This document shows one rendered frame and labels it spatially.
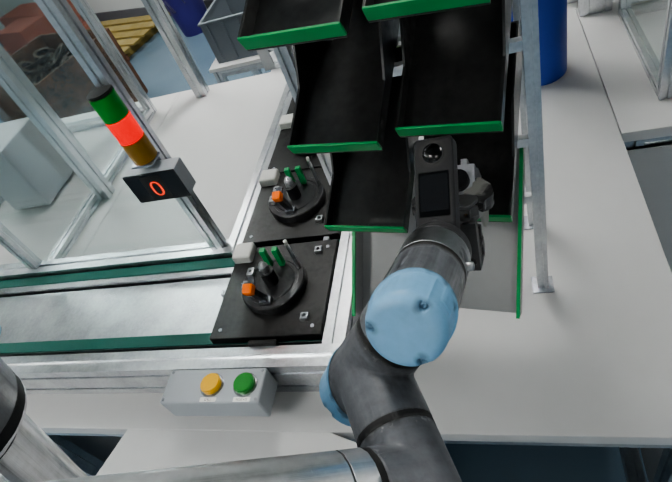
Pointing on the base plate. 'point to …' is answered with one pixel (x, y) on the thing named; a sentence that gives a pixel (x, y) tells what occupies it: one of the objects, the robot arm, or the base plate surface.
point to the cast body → (466, 175)
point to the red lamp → (126, 130)
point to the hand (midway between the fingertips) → (460, 181)
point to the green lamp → (110, 108)
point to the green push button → (244, 383)
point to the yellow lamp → (141, 151)
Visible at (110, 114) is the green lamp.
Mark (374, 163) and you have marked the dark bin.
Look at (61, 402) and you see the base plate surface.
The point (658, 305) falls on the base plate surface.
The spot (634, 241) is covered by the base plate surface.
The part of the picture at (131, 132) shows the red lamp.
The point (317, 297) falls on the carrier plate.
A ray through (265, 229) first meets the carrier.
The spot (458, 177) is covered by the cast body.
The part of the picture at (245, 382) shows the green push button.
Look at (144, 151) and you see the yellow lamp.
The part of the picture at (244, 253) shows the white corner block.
